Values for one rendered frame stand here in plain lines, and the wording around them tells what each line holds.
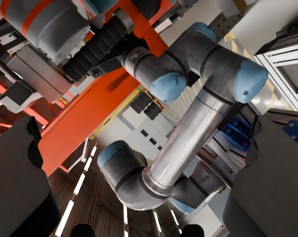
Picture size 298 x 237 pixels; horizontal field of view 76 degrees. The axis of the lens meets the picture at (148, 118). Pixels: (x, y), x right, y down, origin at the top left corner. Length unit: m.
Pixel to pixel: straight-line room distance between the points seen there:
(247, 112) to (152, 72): 0.55
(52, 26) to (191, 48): 0.30
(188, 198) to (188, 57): 0.64
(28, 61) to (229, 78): 0.35
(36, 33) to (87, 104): 0.55
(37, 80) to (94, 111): 0.65
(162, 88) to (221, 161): 0.55
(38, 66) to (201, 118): 0.31
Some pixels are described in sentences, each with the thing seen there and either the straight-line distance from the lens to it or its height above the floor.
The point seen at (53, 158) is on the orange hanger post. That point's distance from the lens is 1.10.
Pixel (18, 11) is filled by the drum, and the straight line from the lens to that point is 0.52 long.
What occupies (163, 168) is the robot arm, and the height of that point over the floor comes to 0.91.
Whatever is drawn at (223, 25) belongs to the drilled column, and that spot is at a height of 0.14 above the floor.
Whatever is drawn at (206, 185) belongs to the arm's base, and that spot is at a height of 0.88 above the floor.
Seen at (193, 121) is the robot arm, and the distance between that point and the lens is 0.41.
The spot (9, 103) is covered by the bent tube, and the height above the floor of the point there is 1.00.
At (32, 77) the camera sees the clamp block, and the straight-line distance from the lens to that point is 0.37.
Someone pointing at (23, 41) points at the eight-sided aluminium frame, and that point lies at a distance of 0.81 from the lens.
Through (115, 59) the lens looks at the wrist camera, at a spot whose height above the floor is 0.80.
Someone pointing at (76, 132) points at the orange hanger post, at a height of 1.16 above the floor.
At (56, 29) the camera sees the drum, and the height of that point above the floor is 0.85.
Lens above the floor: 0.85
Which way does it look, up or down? level
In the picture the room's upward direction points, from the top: 135 degrees counter-clockwise
